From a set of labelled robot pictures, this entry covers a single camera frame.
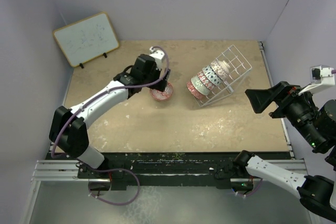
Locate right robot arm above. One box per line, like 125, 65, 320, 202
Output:
233, 82, 335, 222

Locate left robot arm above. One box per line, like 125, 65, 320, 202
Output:
49, 46, 170, 178

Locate white green-spoked bowl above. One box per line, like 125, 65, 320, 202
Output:
191, 76, 209, 96

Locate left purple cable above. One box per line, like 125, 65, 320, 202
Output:
51, 46, 170, 207

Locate red patterned bowl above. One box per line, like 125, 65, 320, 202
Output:
149, 82, 173, 102

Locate purple cable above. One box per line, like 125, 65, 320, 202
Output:
51, 46, 170, 207
235, 68, 336, 198

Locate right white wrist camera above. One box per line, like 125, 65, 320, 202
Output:
299, 65, 335, 95

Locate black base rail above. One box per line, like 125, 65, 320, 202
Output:
46, 152, 292, 191

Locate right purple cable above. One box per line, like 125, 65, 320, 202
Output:
235, 68, 336, 198

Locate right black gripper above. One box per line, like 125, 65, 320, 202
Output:
244, 78, 324, 147

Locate light blue patterned bowl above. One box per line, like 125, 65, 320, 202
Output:
202, 65, 221, 86

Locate aluminium extrusion rail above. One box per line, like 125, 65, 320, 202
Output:
30, 159, 91, 182

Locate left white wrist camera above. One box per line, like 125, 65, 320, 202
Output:
149, 47, 166, 69

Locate white wire dish rack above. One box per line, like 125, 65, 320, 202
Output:
196, 45, 252, 107

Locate white black-spoked bowl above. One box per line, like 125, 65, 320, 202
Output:
210, 59, 230, 81

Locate white dry-erase board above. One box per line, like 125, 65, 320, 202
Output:
53, 12, 119, 68

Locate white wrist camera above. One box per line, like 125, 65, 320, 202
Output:
149, 47, 166, 69
299, 65, 335, 95

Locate black floral bowl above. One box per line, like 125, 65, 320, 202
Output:
186, 81, 204, 100

